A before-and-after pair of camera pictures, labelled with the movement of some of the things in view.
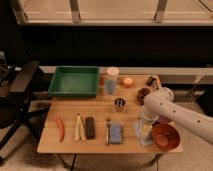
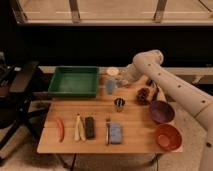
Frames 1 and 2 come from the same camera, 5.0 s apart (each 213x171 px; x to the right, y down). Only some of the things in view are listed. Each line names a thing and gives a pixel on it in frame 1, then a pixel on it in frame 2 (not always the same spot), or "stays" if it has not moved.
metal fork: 108,121 stays
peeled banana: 79,131 stays
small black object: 151,81 stays
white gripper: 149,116 -> 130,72
